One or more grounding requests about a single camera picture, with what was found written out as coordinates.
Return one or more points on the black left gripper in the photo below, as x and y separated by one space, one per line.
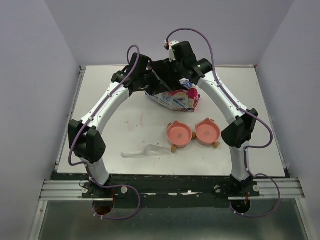
157 88

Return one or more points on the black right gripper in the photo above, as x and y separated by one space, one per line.
168 65

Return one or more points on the pet food bag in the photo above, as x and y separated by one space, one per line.
179 100

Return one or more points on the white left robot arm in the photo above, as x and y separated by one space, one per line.
86 144

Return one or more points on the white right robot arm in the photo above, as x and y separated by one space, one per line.
182 63

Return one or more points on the pink left pet bowl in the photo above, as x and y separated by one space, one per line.
179 134

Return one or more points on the pink pet bowl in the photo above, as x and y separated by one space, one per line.
179 134
208 133

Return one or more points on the pink right pet bowl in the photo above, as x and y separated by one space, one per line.
208 133

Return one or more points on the clear plastic scoop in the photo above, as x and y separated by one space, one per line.
149 151

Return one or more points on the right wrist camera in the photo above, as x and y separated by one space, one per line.
169 47

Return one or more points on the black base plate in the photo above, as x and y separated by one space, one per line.
127 191

